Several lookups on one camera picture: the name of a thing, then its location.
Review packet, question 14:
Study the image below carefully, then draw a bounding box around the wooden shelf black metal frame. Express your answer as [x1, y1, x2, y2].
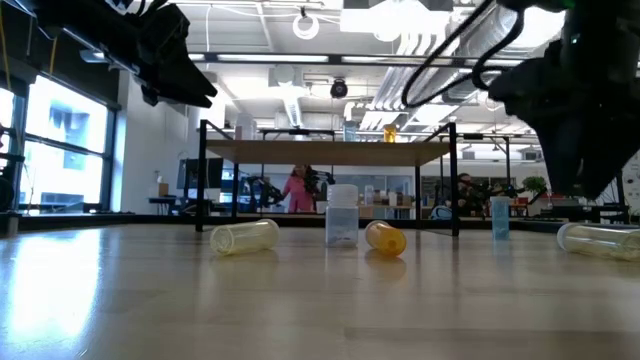
[194, 118, 460, 238]

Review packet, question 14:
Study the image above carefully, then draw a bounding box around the black overhead rig beam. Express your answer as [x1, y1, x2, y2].
[187, 49, 506, 70]

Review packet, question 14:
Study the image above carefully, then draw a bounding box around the clear bottle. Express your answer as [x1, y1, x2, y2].
[556, 222, 640, 262]

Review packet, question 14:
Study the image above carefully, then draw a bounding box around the green background potted plant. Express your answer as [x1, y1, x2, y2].
[521, 174, 548, 197]

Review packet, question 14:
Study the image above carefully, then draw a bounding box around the black standing desk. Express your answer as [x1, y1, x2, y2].
[147, 195, 177, 216]

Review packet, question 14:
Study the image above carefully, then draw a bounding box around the black monitor on stand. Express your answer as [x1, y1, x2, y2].
[175, 157, 225, 191]

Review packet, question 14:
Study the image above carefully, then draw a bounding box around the white hanging ring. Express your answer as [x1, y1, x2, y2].
[291, 12, 321, 41]

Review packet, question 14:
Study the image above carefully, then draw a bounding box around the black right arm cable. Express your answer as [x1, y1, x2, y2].
[399, 0, 529, 110]

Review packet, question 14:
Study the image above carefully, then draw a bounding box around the silver ventilation duct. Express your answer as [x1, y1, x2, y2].
[439, 0, 566, 104]

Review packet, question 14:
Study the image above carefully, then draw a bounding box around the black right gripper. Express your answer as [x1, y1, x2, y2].
[488, 43, 640, 201]

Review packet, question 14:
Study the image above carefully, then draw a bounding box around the person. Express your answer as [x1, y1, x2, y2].
[452, 172, 494, 219]
[281, 164, 317, 215]

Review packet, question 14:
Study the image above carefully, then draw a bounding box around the clear plastic jar white lid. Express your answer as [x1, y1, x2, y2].
[234, 113, 259, 142]
[325, 183, 360, 249]

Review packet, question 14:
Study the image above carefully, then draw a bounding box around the large room window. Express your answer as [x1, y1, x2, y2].
[0, 72, 119, 214]

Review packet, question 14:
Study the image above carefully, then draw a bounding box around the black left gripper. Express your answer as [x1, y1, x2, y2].
[114, 3, 219, 109]

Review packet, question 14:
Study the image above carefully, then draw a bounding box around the yellow pill bottle white cap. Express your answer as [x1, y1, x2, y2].
[209, 218, 281, 257]

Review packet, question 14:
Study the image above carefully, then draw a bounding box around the black metal rig frame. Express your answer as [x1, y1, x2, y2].
[0, 212, 640, 244]

